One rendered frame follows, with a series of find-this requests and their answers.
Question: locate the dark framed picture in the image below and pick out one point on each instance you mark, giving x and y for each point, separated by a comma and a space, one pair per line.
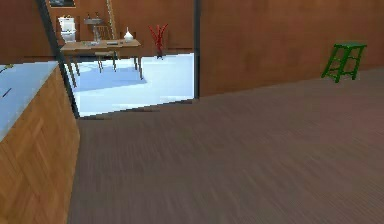
61, 2

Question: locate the wooden kitchen counter, pale top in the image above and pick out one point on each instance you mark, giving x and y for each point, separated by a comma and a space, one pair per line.
36, 146

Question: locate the wooden ladder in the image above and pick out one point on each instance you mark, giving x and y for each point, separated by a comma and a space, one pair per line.
111, 18

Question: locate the wooden dining table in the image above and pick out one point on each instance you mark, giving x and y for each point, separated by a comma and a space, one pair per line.
100, 46

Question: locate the small green item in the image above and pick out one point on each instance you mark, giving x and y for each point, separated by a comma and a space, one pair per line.
6, 68

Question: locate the wooden chair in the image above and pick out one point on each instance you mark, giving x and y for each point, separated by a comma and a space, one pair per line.
106, 55

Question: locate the grey wall sink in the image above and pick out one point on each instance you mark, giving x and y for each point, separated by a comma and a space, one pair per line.
93, 21

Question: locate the small dark utensil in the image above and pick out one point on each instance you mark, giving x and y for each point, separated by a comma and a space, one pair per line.
6, 93

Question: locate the white round vase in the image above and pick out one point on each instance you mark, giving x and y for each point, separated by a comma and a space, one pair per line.
128, 35

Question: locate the green wooden stool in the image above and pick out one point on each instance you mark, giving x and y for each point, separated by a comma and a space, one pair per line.
345, 60

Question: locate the red branch plant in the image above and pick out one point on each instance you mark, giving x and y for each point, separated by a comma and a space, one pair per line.
158, 37

